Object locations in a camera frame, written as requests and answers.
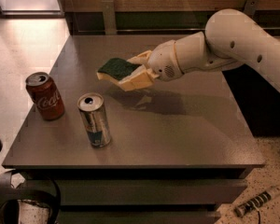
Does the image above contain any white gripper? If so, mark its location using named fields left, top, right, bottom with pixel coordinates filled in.
left=119, top=40, right=183, bottom=91

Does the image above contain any yellow sponge with green top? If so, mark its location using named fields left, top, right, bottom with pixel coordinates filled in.
left=96, top=58, right=140, bottom=85

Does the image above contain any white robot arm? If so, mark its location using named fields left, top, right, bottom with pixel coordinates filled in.
left=119, top=9, right=280, bottom=92

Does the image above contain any silver blue energy drink can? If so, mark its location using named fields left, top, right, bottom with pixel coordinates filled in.
left=77, top=92, right=111, bottom=147

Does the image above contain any red coke can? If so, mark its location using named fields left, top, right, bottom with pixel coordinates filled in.
left=25, top=72, right=64, bottom=120

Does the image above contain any grey drawer cabinet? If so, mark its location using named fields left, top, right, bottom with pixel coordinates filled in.
left=4, top=35, right=264, bottom=224

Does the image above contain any white power strip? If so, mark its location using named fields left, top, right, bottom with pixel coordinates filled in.
left=234, top=186, right=280, bottom=217

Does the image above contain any left metal wall bracket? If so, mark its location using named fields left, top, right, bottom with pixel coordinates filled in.
left=102, top=0, right=117, bottom=35

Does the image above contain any metal wall bracket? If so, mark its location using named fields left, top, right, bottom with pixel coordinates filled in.
left=102, top=0, right=117, bottom=35
left=243, top=0, right=259, bottom=17

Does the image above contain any right metal wall bracket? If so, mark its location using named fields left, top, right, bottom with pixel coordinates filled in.
left=243, top=0, right=259, bottom=17

